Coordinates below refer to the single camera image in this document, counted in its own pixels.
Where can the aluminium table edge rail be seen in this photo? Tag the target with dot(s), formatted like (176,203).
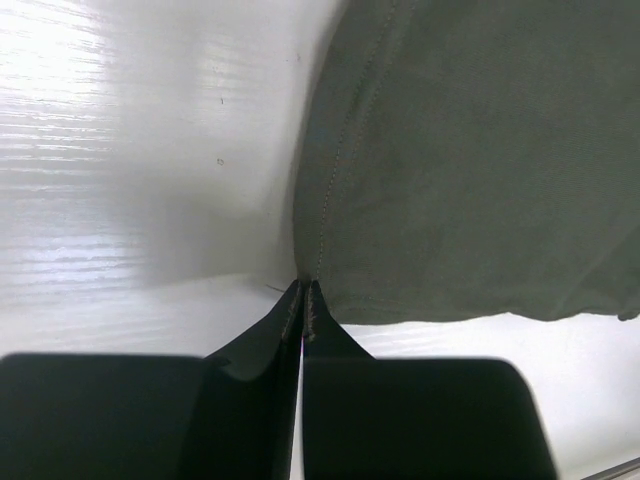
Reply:
(606,467)

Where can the dark olive green shorts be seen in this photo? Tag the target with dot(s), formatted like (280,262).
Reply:
(470,158)

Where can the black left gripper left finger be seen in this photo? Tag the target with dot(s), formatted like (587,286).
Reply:
(228,415)

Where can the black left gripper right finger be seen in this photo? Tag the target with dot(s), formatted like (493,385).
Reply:
(442,418)

